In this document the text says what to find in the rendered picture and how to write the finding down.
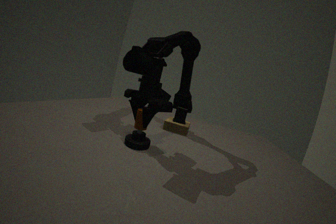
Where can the orange cylinder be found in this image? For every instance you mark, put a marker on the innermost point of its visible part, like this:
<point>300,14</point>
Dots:
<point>139,121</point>

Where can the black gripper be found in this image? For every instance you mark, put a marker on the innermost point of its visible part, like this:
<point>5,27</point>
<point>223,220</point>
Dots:
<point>147,94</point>

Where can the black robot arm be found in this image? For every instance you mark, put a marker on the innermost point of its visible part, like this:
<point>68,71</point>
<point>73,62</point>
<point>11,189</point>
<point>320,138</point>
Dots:
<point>141,61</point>

